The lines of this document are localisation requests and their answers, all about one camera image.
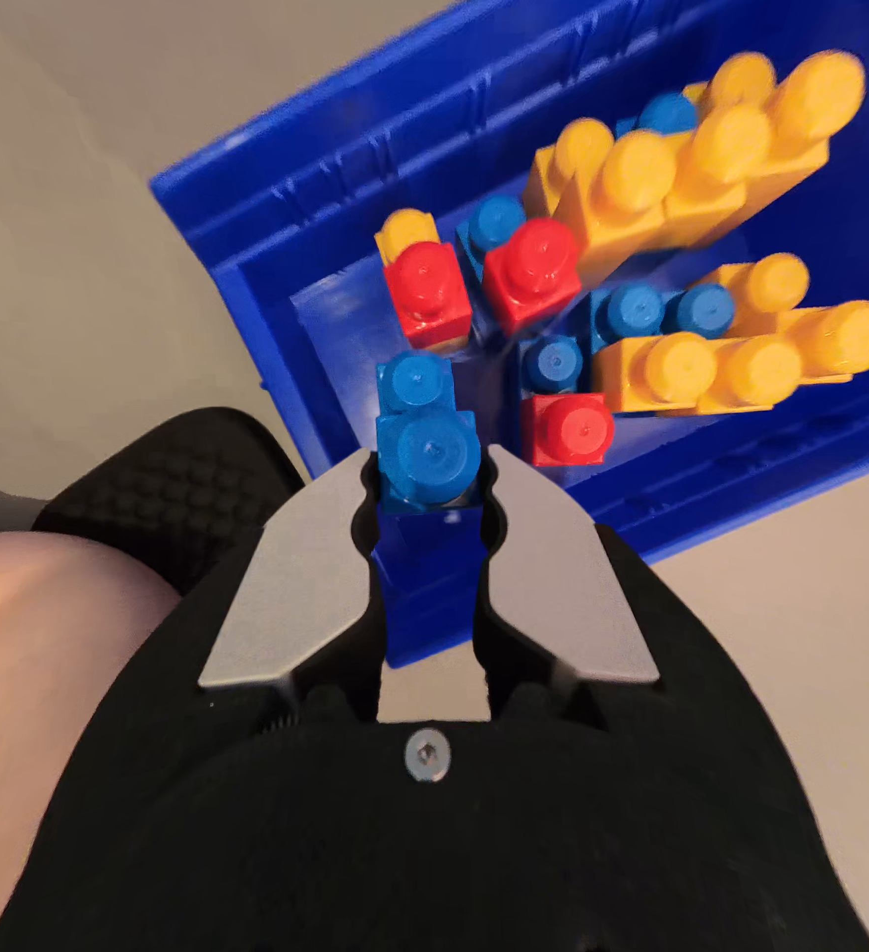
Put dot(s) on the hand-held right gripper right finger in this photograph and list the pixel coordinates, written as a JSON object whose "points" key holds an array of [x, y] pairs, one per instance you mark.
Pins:
{"points": [[561, 587]]}

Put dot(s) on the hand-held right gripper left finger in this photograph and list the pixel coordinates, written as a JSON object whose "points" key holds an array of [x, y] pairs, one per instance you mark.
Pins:
{"points": [[300, 587]]}

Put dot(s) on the blue plastic bin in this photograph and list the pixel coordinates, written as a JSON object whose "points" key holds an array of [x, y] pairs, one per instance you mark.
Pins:
{"points": [[404, 126]]}

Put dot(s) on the person's right forearm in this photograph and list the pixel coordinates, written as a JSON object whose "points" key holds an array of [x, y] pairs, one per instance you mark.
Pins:
{"points": [[33, 669]]}

